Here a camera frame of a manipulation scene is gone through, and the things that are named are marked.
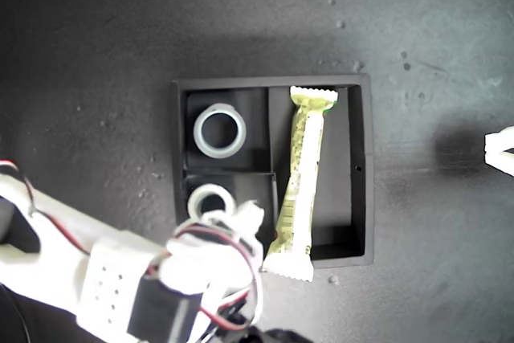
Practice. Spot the small white tape roll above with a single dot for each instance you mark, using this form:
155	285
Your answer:
192	200

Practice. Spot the snack bar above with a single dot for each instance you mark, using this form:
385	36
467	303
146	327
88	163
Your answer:
305	166

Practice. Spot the large white tape roll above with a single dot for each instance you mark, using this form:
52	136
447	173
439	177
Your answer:
199	130

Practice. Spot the black tray with wells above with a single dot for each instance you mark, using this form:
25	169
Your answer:
341	158

